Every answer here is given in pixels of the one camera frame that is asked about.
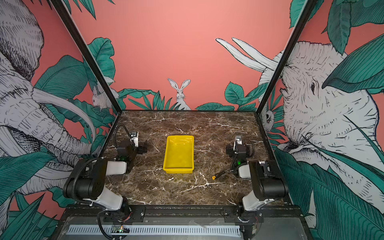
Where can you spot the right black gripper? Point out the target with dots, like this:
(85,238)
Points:
(231,150)

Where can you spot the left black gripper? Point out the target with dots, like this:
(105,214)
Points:
(141,148)

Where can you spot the black yellow handled screwdriver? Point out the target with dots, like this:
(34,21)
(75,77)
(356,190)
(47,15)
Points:
(220,174)

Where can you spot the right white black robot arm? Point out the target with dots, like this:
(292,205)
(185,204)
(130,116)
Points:
(266,186)

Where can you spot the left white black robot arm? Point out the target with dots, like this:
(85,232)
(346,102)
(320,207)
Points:
(86,183)

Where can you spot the yellow plastic bin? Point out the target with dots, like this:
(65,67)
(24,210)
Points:
(179,155)

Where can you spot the small green circuit board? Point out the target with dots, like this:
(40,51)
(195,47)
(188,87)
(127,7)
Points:
(120,229)

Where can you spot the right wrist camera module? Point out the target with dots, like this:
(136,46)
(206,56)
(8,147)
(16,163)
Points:
(238,141)

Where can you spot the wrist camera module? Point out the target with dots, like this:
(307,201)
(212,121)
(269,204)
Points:
(238,141)
(134,135)

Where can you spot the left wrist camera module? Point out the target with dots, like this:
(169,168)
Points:
(134,135)

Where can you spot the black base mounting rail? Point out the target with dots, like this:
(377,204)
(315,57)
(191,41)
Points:
(230,214)

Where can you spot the white slotted cable duct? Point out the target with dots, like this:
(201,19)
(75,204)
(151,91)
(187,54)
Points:
(195,230)

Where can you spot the left black frame post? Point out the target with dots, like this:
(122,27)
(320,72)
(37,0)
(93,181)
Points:
(84,49)

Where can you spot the black frame post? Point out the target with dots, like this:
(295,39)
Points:
(304,16)
(84,49)

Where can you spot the right black frame post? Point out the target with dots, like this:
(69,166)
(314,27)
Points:
(304,16)

